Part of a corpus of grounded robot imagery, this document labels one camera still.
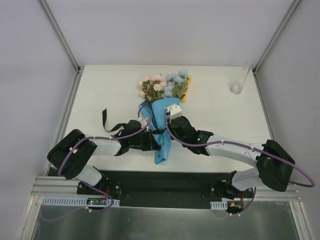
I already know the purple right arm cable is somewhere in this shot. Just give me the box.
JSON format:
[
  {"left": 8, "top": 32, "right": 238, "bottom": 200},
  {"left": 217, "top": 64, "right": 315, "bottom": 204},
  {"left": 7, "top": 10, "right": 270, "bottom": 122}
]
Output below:
[{"left": 163, "top": 107, "right": 316, "bottom": 188}]

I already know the yellow flower bunch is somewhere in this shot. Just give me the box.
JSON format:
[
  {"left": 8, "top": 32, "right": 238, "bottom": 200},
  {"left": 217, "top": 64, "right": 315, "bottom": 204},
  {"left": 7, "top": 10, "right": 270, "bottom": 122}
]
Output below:
[{"left": 180, "top": 74, "right": 193, "bottom": 103}]

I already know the black ribbon gold lettering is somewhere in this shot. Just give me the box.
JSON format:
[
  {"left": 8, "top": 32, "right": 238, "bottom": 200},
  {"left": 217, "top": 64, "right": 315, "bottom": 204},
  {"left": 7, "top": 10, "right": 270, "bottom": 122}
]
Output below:
[{"left": 102, "top": 106, "right": 165, "bottom": 135}]

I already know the left white cable duct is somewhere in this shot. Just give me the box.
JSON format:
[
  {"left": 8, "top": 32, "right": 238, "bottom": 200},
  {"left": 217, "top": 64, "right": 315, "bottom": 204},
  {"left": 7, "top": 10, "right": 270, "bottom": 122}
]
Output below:
[{"left": 42, "top": 196, "right": 120, "bottom": 208}]

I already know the left aluminium frame post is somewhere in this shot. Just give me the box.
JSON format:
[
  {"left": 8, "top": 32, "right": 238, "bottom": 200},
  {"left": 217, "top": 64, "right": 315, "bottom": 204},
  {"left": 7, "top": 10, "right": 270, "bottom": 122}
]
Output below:
[{"left": 37, "top": 0, "right": 82, "bottom": 74}]

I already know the white cable duct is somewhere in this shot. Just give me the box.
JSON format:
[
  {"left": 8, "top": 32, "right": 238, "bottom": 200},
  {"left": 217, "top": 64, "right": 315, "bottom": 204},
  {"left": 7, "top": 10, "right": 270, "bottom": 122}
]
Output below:
[
  {"left": 42, "top": 196, "right": 120, "bottom": 208},
  {"left": 210, "top": 200, "right": 228, "bottom": 211}
]

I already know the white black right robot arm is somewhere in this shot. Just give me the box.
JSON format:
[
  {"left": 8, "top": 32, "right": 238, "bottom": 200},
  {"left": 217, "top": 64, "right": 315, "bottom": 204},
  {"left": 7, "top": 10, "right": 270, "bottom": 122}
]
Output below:
[{"left": 167, "top": 116, "right": 295, "bottom": 200}]

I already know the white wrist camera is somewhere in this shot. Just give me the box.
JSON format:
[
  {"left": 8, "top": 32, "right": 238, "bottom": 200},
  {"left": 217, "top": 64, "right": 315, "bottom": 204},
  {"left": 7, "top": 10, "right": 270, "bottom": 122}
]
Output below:
[
  {"left": 138, "top": 117, "right": 150, "bottom": 127},
  {"left": 166, "top": 104, "right": 183, "bottom": 119}
]

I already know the left aluminium table rail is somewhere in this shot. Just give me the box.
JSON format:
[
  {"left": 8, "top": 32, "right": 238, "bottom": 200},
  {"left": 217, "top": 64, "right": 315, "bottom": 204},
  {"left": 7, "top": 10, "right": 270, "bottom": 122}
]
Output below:
[{"left": 44, "top": 69, "right": 85, "bottom": 176}]

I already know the front aluminium rail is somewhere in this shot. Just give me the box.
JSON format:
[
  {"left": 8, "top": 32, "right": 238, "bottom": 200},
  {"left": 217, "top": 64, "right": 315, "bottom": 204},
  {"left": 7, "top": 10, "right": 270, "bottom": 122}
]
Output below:
[{"left": 31, "top": 176, "right": 302, "bottom": 202}]

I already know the right aluminium frame post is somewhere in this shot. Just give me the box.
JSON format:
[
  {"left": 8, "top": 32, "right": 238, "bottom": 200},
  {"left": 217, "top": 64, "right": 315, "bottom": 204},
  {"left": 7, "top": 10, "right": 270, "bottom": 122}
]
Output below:
[{"left": 252, "top": 0, "right": 303, "bottom": 76}]

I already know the clear glass vase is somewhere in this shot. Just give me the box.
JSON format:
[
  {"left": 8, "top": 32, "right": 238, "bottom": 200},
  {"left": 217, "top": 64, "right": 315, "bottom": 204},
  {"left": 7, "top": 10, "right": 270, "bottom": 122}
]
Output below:
[{"left": 229, "top": 62, "right": 252, "bottom": 95}]

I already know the blue flower bunch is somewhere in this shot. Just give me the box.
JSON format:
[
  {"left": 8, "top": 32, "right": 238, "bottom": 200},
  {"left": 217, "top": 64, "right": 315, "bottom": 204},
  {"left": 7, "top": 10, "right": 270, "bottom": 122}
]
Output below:
[{"left": 163, "top": 70, "right": 188, "bottom": 101}]

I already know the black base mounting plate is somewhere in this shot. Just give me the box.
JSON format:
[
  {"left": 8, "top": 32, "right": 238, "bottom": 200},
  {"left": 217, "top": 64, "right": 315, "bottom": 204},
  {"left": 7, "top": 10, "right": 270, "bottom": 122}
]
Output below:
[{"left": 47, "top": 167, "right": 255, "bottom": 208}]

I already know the aluminium frame post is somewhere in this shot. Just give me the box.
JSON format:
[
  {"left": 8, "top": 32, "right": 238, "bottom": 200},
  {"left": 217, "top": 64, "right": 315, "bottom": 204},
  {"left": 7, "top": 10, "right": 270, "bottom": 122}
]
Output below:
[
  {"left": 37, "top": 0, "right": 82, "bottom": 74},
  {"left": 252, "top": 0, "right": 303, "bottom": 76}
]

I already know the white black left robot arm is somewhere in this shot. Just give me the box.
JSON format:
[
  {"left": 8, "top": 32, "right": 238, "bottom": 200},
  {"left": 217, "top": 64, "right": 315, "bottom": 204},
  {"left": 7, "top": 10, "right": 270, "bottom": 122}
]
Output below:
[{"left": 47, "top": 120, "right": 161, "bottom": 195}]

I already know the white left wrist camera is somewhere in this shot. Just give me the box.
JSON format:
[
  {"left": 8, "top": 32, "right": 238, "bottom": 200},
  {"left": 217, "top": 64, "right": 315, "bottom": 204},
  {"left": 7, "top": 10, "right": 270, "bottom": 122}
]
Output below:
[{"left": 138, "top": 117, "right": 150, "bottom": 127}]

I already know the right white cable duct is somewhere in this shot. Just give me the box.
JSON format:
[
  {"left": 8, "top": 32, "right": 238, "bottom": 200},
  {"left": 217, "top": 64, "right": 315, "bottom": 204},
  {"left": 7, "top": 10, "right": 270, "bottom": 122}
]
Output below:
[{"left": 210, "top": 200, "right": 228, "bottom": 211}]

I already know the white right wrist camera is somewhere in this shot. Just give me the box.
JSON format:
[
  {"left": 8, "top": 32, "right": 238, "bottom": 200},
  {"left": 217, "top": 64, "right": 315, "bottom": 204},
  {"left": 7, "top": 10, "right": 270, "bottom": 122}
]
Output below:
[{"left": 166, "top": 104, "right": 183, "bottom": 119}]

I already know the blue wrapping paper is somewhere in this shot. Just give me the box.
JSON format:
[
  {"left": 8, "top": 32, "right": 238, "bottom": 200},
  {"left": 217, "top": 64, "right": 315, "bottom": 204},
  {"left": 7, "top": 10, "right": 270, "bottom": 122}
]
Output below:
[{"left": 139, "top": 97, "right": 180, "bottom": 165}]

